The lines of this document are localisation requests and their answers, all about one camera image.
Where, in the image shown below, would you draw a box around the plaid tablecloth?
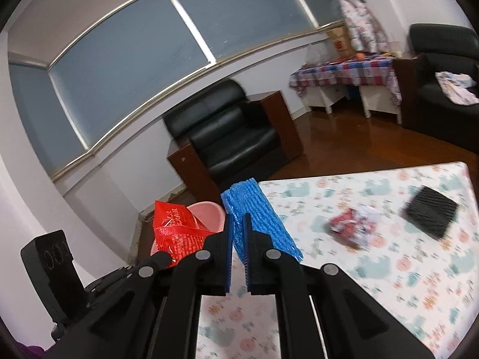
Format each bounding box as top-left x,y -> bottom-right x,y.
289,54 -> 403,106

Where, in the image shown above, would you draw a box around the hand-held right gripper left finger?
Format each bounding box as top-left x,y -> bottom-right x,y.
45,212 -> 233,359

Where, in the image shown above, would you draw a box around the black leather armchair wooden sides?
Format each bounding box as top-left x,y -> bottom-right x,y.
163,78 -> 304,203

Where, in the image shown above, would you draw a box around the light patterned cloth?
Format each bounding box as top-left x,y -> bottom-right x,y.
436,71 -> 479,106

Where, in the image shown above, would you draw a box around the red plastic bag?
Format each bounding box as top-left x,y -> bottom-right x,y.
153,201 -> 218,268

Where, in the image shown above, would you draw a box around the cardboard box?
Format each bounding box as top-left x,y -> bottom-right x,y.
326,26 -> 354,59

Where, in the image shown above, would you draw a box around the white cabinet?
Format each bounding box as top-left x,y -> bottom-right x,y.
359,84 -> 403,124
305,84 -> 347,115

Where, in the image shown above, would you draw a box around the person's left forearm purple sleeve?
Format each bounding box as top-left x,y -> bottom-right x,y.
16,344 -> 46,359

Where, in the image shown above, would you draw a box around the blue foam net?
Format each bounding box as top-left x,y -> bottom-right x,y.
221,179 -> 304,266

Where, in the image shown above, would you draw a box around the clear plastic bag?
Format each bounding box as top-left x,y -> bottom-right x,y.
305,43 -> 330,64

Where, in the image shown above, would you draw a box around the hanging patterned garment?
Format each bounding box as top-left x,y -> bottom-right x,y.
333,0 -> 392,55

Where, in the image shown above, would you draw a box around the black foam net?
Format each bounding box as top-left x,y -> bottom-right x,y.
400,186 -> 460,239

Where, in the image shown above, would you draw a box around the crumpled red white wrapper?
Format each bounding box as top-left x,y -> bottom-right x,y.
328,207 -> 394,250

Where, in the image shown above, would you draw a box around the curved window with blinds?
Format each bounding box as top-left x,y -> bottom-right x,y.
7,0 -> 351,180

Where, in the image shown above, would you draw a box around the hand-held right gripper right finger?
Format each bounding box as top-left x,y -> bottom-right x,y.
243,212 -> 435,359

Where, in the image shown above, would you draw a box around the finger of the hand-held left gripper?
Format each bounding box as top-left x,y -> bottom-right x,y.
151,250 -> 172,267

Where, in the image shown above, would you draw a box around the pink plastic bin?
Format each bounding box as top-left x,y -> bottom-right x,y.
150,202 -> 227,257

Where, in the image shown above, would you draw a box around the black leather sofa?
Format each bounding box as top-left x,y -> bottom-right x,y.
393,23 -> 479,147

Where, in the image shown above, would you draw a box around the animal printed mat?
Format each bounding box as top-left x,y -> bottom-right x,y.
195,162 -> 479,359

